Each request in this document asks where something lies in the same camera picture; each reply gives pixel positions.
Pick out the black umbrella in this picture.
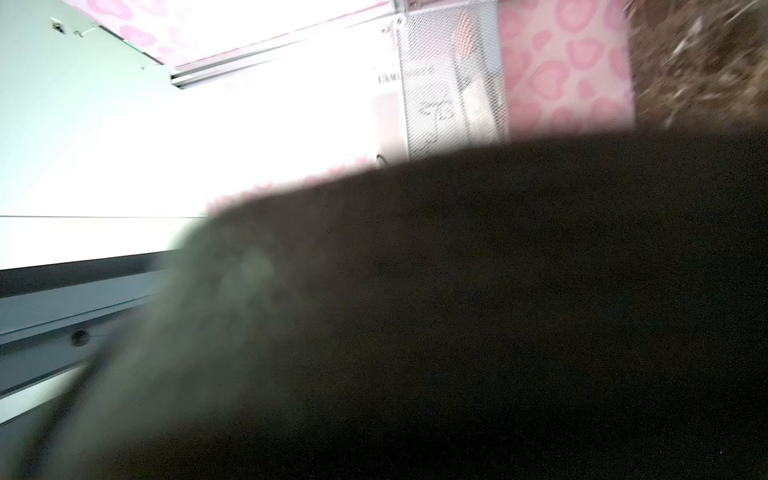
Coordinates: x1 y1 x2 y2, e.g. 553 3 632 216
13 130 767 479

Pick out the white long box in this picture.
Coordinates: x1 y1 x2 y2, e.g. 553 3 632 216
356 19 409 166

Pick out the white mesh side basket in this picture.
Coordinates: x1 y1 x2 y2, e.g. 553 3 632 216
394 1 508 160

